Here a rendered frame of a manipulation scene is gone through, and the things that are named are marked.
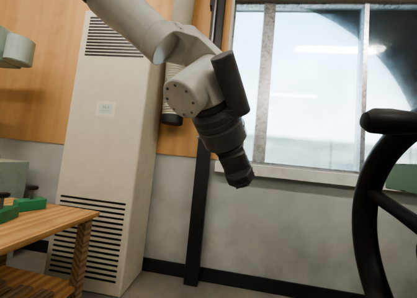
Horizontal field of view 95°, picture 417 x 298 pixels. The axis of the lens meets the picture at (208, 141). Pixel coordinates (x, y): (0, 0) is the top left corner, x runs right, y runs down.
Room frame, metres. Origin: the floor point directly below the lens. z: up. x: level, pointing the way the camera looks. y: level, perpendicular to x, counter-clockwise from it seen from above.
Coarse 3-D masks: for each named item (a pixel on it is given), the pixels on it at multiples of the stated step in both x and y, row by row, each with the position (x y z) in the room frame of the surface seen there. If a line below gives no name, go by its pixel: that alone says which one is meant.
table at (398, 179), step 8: (392, 168) 0.44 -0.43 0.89; (400, 168) 0.42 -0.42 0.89; (408, 168) 0.40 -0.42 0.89; (416, 168) 0.38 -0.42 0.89; (392, 176) 0.44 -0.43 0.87; (400, 176) 0.42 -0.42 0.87; (408, 176) 0.40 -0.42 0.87; (416, 176) 0.38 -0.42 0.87; (392, 184) 0.44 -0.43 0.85; (400, 184) 0.42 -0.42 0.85; (408, 184) 0.40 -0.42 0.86; (416, 184) 0.38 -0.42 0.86; (416, 192) 0.38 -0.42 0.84
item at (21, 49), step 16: (0, 32) 1.17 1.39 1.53; (0, 48) 1.19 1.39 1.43; (16, 48) 1.18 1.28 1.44; (32, 48) 1.25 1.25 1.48; (0, 64) 1.27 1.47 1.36; (16, 64) 1.25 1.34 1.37; (0, 160) 1.36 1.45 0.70; (16, 160) 1.46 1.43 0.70; (0, 176) 1.30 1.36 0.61; (16, 176) 1.40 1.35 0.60; (16, 192) 1.42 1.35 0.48
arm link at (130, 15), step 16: (96, 0) 0.26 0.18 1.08; (112, 0) 0.26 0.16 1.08; (128, 0) 0.26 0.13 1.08; (144, 0) 0.27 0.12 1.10; (112, 16) 0.27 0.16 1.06; (128, 16) 0.26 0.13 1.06; (144, 16) 0.26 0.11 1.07; (160, 16) 0.28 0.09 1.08; (128, 32) 0.27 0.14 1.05; (144, 32) 0.27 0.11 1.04
